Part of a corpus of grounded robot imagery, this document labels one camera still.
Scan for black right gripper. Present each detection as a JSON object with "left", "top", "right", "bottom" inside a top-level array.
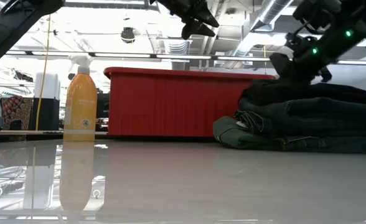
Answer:
[{"left": 269, "top": 32, "right": 334, "bottom": 83}]

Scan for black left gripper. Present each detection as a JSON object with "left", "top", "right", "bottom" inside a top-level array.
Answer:
[{"left": 150, "top": 0, "right": 220, "bottom": 41}]

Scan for black garment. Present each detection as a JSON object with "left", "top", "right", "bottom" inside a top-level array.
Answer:
[{"left": 238, "top": 78, "right": 366, "bottom": 107}]

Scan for dark blue jeans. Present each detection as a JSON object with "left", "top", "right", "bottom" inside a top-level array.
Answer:
[{"left": 233, "top": 96, "right": 366, "bottom": 154}]

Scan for red plastic laundry bin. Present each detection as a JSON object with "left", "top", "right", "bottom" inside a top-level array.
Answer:
[{"left": 103, "top": 67, "right": 278, "bottom": 138}]

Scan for ceiling strip light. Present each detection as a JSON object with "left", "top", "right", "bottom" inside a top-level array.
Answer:
[
  {"left": 94, "top": 53, "right": 152, "bottom": 58},
  {"left": 337, "top": 60, "right": 366, "bottom": 66},
  {"left": 156, "top": 54, "right": 212, "bottom": 60},
  {"left": 217, "top": 56, "right": 271, "bottom": 62}
]

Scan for orange spray bottle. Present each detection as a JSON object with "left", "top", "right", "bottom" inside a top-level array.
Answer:
[{"left": 63, "top": 55, "right": 98, "bottom": 142}]

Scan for black cabinet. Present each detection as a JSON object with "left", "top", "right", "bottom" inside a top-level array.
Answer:
[{"left": 29, "top": 98, "right": 60, "bottom": 131}]

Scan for red patterned cloth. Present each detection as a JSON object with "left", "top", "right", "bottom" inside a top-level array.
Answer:
[{"left": 0, "top": 96, "right": 34, "bottom": 131}]

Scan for corrugated flexible air duct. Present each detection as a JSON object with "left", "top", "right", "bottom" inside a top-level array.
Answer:
[{"left": 164, "top": 39, "right": 190, "bottom": 55}]

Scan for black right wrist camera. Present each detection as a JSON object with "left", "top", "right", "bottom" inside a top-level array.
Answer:
[{"left": 292, "top": 0, "right": 343, "bottom": 30}]

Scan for silver spiral air duct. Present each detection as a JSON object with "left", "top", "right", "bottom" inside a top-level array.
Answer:
[{"left": 232, "top": 0, "right": 296, "bottom": 57}]

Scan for black ceiling dome camera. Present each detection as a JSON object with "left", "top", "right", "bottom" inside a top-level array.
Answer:
[{"left": 120, "top": 26, "right": 137, "bottom": 44}]

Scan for yellow hanging cable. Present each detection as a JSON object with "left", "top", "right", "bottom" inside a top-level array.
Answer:
[{"left": 35, "top": 14, "right": 52, "bottom": 131}]

